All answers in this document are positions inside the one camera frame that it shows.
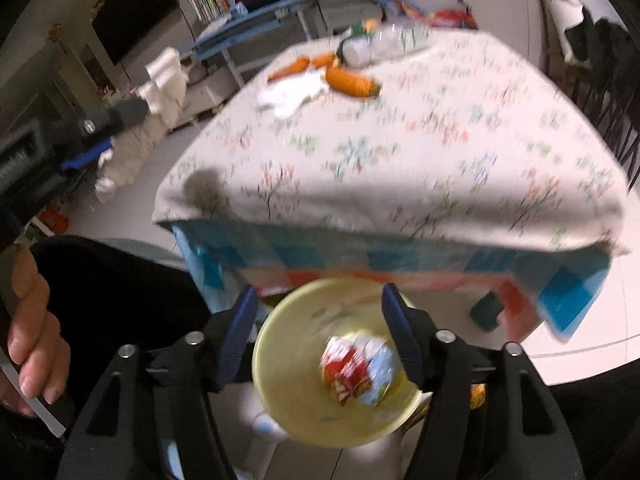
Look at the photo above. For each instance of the black flat television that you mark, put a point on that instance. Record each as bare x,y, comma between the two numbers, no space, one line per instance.
135,15

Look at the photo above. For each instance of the blue study desk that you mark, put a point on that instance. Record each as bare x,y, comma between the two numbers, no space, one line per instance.
250,17

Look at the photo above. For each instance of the red box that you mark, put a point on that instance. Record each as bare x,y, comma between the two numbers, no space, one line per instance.
52,221

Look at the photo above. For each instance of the wooden chair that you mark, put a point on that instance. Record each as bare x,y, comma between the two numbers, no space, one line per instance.
555,35

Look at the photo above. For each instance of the clear plastic bottle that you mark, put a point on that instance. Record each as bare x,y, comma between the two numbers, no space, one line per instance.
385,45

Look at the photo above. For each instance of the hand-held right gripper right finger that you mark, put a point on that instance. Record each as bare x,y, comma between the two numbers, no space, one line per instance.
400,340

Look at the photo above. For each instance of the blue checked table cover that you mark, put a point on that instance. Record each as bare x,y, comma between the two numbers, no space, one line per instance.
565,290

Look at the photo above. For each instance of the red snack wrapper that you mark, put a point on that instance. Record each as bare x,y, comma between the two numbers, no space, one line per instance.
352,367

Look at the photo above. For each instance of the table with floral tablecloth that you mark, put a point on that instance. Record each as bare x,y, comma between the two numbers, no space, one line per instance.
400,160

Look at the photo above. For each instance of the person's left hand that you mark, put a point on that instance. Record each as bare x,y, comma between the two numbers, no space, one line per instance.
35,340

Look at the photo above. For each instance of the row of books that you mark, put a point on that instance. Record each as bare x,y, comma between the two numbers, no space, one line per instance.
210,2

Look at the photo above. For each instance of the white plastic bag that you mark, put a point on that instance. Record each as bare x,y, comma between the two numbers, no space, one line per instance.
160,80

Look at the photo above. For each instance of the yellow waste bin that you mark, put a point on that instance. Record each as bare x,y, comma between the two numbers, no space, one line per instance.
300,385

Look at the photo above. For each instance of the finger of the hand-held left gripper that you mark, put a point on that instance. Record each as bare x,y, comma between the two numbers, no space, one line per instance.
85,157
120,114

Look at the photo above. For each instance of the white tissue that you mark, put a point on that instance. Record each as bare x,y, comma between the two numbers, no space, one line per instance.
290,95

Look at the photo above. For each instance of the person's black pants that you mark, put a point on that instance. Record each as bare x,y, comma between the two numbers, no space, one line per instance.
115,300

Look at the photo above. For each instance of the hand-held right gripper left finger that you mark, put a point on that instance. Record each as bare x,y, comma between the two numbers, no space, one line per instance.
240,330

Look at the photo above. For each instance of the white television stand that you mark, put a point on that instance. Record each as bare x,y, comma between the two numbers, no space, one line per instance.
205,97

